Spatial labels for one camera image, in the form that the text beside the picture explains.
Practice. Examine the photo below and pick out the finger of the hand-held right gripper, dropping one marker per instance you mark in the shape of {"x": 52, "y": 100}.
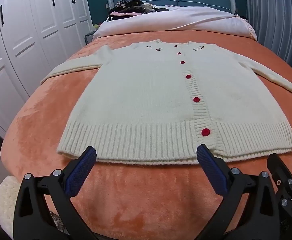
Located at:
{"x": 282, "y": 172}

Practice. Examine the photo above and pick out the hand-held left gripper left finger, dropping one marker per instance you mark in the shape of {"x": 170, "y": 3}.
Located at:
{"x": 82, "y": 170}

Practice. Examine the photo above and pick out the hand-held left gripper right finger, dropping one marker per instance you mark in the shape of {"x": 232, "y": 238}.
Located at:
{"x": 211, "y": 166}

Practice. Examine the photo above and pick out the cream knit cardigan red buttons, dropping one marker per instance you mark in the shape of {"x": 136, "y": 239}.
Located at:
{"x": 148, "y": 97}

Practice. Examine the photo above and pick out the pile of dark clothes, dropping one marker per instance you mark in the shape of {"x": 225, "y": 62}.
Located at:
{"x": 133, "y": 8}

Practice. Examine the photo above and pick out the orange plush blanket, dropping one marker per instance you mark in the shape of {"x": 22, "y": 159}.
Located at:
{"x": 125, "y": 200}

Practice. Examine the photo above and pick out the dark bedside table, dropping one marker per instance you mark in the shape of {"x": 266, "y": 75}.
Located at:
{"x": 88, "y": 38}

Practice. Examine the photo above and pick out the white panelled wardrobe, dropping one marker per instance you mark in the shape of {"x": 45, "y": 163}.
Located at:
{"x": 28, "y": 42}

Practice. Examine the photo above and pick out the blue-grey curtain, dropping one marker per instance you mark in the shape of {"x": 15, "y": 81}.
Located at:
{"x": 276, "y": 17}

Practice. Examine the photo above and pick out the white duvet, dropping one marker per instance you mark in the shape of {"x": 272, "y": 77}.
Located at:
{"x": 186, "y": 20}

